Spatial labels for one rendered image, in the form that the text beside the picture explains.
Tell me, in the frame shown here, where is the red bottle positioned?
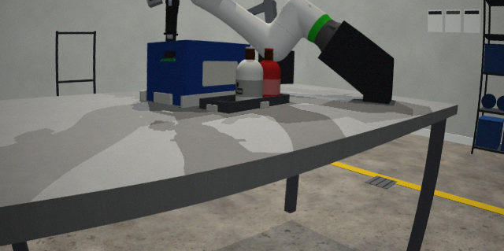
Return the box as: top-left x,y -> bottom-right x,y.
260,49 -> 281,98

